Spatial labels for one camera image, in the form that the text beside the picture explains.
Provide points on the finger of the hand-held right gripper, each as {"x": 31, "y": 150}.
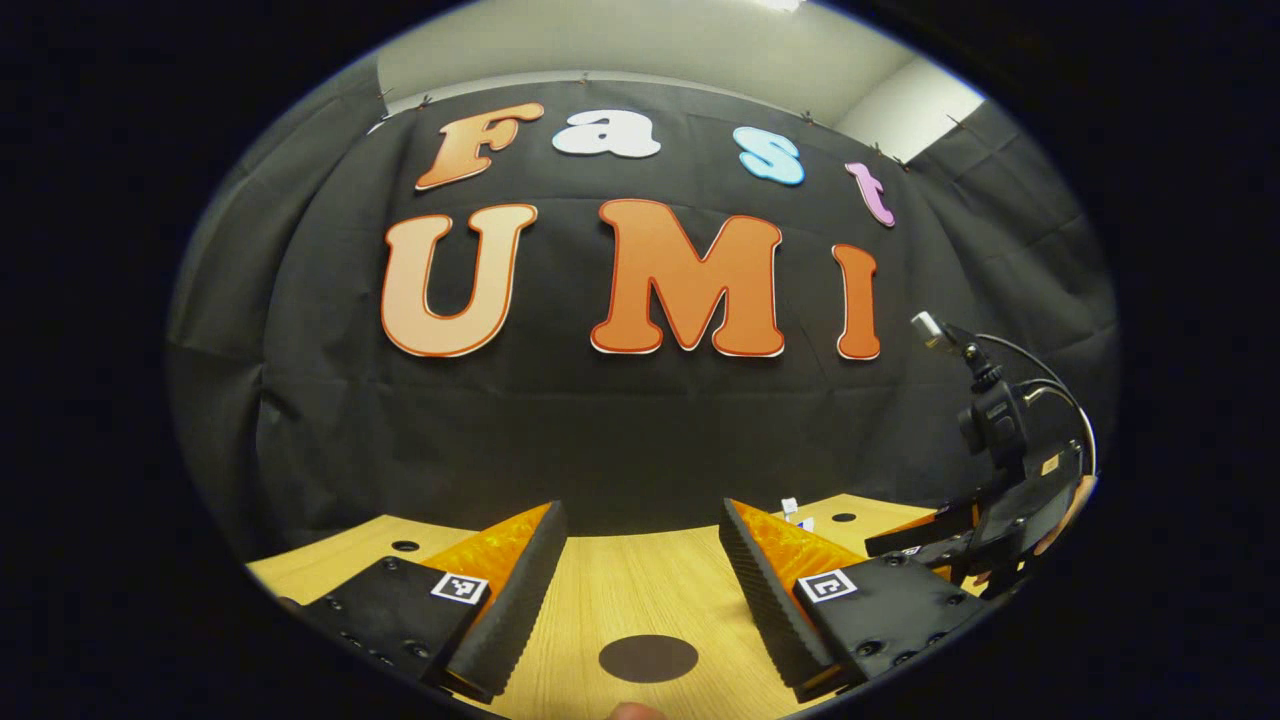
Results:
{"x": 955, "y": 562}
{"x": 925, "y": 535}

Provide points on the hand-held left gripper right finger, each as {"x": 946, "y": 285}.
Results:
{"x": 765, "y": 600}

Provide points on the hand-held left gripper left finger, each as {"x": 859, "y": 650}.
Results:
{"x": 515, "y": 600}

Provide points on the white toothbrush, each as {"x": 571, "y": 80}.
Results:
{"x": 790, "y": 507}

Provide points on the dark round coaster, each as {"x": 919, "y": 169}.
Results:
{"x": 648, "y": 659}

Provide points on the wooden desktop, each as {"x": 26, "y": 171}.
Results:
{"x": 630, "y": 585}

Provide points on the black backdrop cloth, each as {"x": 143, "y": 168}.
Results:
{"x": 620, "y": 430}

